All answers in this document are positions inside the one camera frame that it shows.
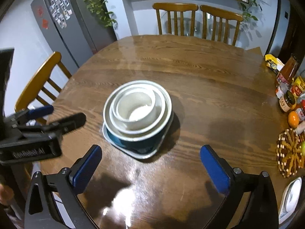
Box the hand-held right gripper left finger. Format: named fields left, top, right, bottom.
left=24, top=144, right=103, bottom=229

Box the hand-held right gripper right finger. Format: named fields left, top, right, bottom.
left=200, top=144, right=279, bottom=229

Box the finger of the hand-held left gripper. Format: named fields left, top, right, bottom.
left=42, top=113, right=87, bottom=135
left=24, top=105, right=55, bottom=121

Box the large white bowl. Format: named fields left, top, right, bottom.
left=103, top=80, right=172, bottom=142

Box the light grey square plate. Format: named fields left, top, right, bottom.
left=102, top=119, right=173, bottom=160

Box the small white bowl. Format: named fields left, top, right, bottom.
left=116, top=89, right=157, bottom=130

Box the medium white bowl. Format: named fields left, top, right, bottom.
left=112, top=85, right=166, bottom=135

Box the wooden chair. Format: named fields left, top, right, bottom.
left=15, top=52, right=72, bottom=115
left=152, top=3, right=199, bottom=36
left=200, top=5, right=243, bottom=46

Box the woven wooden trivet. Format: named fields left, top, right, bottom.
left=276, top=127, right=305, bottom=178

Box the white oval dish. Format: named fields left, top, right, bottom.
left=278, top=177, right=302, bottom=225

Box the grey refrigerator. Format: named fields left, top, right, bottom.
left=30, top=0, right=117, bottom=68

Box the orange fruit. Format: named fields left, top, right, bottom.
left=287, top=112, right=299, bottom=127

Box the dark lid jar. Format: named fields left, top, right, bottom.
left=279, top=91, right=297, bottom=112

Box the small red white jar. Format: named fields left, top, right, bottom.
left=276, top=85, right=290, bottom=99

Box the group of fridge magnets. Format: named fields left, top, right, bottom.
left=48, top=0, right=73, bottom=28

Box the yellow labelled jar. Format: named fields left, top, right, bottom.
left=293, top=76, right=305, bottom=98

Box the yellow snack packet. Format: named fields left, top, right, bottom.
left=265, top=54, right=285, bottom=74

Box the orange sauce bottle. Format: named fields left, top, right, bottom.
left=274, top=55, right=300, bottom=87

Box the green trailing plant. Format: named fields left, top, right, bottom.
left=71, top=0, right=117, bottom=28

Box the small leafy plant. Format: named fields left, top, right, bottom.
left=239, top=0, right=262, bottom=43

